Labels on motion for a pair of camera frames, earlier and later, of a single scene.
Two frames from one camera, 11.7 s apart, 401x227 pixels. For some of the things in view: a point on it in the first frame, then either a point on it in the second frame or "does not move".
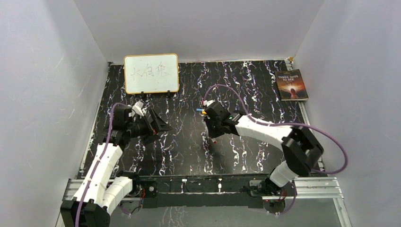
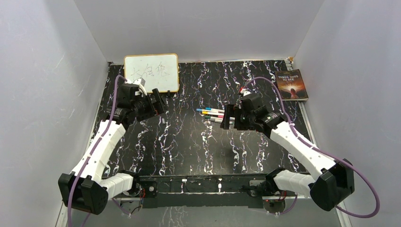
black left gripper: [157, 126] -> [160, 107]
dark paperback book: [290, 85] does not move
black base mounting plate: [198, 192] does not move
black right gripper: [212, 134] -> [233, 110]
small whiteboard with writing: [153, 73] does not move
